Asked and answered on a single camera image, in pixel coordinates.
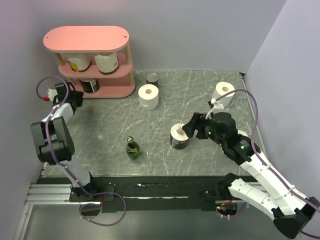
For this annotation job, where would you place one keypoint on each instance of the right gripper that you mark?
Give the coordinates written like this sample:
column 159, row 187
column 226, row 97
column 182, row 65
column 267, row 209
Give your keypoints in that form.
column 199, row 120

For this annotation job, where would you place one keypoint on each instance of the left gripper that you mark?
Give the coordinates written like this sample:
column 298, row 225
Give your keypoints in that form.
column 79, row 95

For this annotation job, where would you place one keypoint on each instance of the black label roll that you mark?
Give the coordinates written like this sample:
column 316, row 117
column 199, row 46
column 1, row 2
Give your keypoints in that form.
column 90, row 85
column 178, row 138

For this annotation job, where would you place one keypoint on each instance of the beige roll yellow label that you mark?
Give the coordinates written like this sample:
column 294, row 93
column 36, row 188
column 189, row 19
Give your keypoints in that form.
column 79, row 62

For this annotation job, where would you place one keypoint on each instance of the beige paper roll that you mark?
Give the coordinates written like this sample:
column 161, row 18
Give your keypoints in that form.
column 107, row 62

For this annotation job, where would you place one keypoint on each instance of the white roll under right arm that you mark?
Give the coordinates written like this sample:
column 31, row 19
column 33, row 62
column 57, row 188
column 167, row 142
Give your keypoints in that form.
column 243, row 133

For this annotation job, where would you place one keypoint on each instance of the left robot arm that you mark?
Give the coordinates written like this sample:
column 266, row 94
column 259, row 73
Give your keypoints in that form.
column 54, row 145

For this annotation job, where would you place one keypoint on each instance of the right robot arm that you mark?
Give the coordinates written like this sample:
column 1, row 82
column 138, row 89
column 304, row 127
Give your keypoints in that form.
column 289, row 209

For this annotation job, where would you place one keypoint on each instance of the pink three-tier shelf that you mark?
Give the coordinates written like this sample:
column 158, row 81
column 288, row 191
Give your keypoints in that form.
column 93, row 40

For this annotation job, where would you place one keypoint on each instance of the white roll far right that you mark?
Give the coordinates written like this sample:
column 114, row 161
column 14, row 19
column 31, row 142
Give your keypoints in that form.
column 221, row 89

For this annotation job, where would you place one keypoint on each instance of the white paper towel roll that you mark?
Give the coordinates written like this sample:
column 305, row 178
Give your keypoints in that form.
column 148, row 95

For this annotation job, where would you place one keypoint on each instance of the dark tin can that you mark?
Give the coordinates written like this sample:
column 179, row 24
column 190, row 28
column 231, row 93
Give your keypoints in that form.
column 152, row 78

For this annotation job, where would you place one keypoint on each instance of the green glass bottle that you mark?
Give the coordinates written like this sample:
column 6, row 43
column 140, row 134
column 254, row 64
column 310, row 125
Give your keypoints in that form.
column 132, row 148

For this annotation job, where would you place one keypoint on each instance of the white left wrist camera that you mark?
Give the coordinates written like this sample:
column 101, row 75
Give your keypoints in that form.
column 51, row 93

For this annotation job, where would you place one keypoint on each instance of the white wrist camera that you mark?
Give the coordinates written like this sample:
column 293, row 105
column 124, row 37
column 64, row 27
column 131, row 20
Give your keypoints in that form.
column 51, row 93
column 215, row 107

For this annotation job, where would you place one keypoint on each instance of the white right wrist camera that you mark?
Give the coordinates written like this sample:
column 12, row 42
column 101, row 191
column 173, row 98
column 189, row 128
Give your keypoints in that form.
column 215, row 107

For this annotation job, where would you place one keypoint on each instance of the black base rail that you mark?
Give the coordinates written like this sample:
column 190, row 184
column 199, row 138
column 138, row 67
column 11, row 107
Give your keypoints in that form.
column 150, row 193

